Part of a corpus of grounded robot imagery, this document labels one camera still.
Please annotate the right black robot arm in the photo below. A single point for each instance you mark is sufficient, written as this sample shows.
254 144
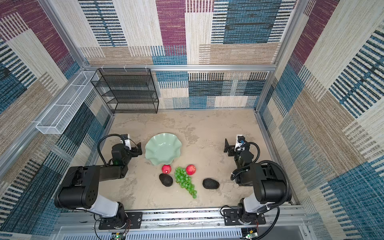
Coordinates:
270 183

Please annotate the dark fake avocado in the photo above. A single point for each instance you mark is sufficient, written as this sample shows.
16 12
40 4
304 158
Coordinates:
210 184
166 180

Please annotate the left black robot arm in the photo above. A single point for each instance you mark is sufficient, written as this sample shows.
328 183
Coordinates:
79 189

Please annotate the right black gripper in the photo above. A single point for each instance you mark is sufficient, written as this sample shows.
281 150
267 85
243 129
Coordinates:
231 148

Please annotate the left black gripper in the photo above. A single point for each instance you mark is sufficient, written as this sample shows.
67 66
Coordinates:
135 153

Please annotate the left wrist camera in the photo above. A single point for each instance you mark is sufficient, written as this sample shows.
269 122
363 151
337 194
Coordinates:
127 141

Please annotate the black wire shelf rack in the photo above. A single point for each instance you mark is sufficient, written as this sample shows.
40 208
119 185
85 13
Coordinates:
127 91

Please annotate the white wire mesh basket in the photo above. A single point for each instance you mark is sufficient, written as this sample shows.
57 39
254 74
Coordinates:
59 116

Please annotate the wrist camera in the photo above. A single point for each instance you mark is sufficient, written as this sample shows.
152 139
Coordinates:
127 141
240 142

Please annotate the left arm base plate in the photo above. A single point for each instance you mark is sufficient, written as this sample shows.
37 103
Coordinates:
131 220

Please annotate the red fake apple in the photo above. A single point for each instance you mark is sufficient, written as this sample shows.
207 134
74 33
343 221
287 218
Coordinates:
166 169
191 170

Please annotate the green fake grape bunch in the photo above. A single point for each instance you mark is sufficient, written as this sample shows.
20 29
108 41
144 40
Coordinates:
185 181

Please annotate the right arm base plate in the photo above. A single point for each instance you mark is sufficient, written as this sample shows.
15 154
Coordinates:
231 218

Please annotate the mint green wavy bowl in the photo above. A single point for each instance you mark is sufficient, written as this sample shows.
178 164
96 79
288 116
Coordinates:
162 149

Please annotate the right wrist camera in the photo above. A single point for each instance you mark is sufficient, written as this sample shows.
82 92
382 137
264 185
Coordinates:
240 142

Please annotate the aluminium front rail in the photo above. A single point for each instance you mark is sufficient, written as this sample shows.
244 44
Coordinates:
291 223

